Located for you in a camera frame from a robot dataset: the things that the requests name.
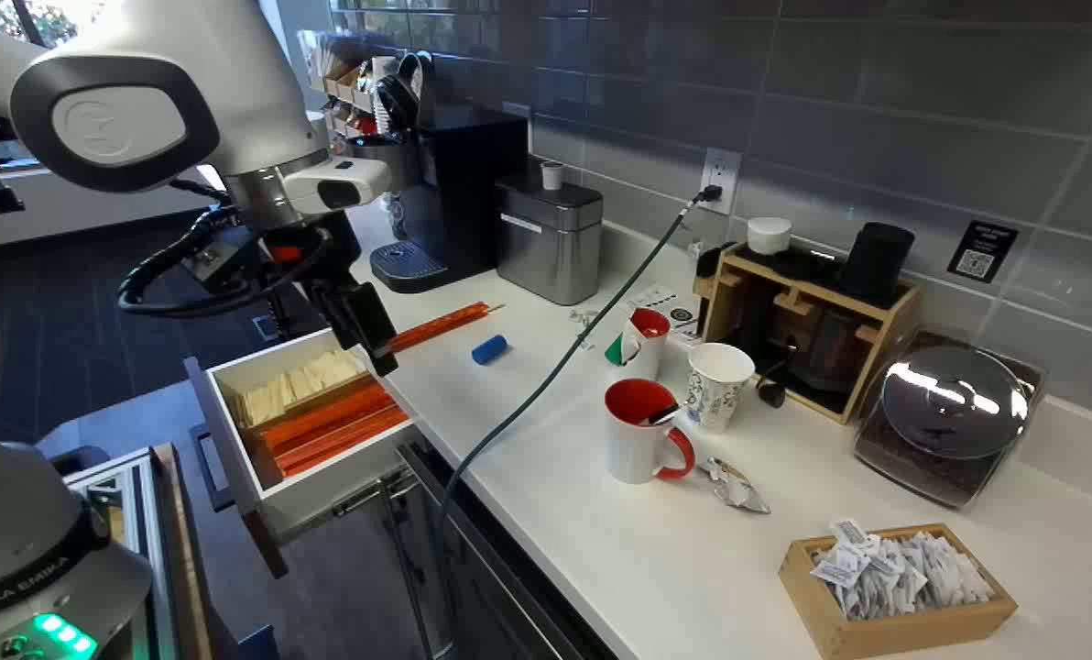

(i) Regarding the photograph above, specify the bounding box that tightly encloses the background snack shelf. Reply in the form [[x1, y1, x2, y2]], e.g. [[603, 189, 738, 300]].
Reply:
[[312, 30, 435, 138]]

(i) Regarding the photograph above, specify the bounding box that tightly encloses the wooden packet box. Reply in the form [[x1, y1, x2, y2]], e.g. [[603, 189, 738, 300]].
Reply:
[[776, 521, 1021, 660]]

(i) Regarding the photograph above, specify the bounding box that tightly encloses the long orange packet strip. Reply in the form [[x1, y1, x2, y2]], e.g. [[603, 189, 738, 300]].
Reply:
[[385, 300, 502, 361]]

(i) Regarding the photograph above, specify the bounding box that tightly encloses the black drawer handle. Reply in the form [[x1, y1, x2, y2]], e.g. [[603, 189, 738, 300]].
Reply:
[[189, 418, 237, 515]]

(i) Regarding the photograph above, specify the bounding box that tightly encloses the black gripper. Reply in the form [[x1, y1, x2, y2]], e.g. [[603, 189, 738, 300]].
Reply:
[[265, 217, 398, 378]]

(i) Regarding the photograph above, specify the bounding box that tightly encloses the black wall label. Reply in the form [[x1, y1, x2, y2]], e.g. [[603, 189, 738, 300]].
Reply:
[[944, 217, 1021, 286]]

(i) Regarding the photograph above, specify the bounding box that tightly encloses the wooden stirrers stack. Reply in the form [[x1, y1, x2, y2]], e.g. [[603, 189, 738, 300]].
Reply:
[[228, 345, 366, 433]]

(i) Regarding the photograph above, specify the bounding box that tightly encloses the white patterned mug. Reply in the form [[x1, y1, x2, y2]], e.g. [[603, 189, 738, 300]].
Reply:
[[682, 343, 759, 433]]

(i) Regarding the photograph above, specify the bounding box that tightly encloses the black Keurig coffee machine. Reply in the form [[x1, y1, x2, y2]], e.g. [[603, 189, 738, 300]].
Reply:
[[345, 104, 531, 294]]

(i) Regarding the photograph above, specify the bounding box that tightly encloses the dark lower cabinet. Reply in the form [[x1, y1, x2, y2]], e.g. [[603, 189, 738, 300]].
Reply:
[[385, 433, 623, 660]]

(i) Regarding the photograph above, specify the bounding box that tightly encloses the black power cable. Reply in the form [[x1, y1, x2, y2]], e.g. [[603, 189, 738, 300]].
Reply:
[[430, 181, 726, 530]]

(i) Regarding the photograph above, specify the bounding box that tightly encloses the metal utensil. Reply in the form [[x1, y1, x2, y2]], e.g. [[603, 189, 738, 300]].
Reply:
[[693, 456, 773, 517]]

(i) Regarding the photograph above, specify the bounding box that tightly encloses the white wall outlet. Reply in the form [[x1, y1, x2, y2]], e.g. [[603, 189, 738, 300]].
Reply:
[[695, 147, 743, 214]]

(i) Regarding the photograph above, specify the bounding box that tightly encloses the orange packets stack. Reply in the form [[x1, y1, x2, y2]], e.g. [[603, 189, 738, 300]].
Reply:
[[250, 378, 414, 482]]

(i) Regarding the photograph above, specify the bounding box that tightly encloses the small red green white mug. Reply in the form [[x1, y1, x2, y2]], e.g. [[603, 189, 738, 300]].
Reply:
[[600, 306, 674, 383]]

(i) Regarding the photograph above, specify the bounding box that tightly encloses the small white cup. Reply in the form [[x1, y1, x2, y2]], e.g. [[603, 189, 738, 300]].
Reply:
[[743, 214, 794, 261]]

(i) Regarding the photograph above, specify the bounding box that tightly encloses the small blue block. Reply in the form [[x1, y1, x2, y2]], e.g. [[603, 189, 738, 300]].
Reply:
[[470, 329, 514, 369]]

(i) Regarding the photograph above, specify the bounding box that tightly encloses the white mug red inside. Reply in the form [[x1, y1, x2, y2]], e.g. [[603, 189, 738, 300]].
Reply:
[[600, 376, 699, 487]]

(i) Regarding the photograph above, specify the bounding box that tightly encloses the stainless steel box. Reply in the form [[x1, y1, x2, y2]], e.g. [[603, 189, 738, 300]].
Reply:
[[495, 181, 610, 308]]

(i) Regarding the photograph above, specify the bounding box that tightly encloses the wooden organizer rack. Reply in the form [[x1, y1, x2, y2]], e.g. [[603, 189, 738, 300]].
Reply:
[[695, 241, 923, 427]]

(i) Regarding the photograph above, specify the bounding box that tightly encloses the white drawer dark wood front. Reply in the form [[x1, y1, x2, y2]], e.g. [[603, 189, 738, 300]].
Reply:
[[183, 328, 419, 581]]

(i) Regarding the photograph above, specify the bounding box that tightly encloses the wrist mounted camera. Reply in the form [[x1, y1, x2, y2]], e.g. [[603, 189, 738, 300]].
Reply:
[[282, 158, 396, 214]]

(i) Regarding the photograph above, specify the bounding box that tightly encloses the black canister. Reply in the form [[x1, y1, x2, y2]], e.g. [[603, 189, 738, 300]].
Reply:
[[840, 220, 919, 308]]

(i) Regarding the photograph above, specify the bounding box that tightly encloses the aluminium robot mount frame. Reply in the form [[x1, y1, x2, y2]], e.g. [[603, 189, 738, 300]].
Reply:
[[62, 442, 211, 660]]

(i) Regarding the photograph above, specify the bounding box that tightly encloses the white sugar packets pile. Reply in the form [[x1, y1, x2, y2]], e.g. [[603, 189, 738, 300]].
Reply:
[[810, 517, 996, 622]]

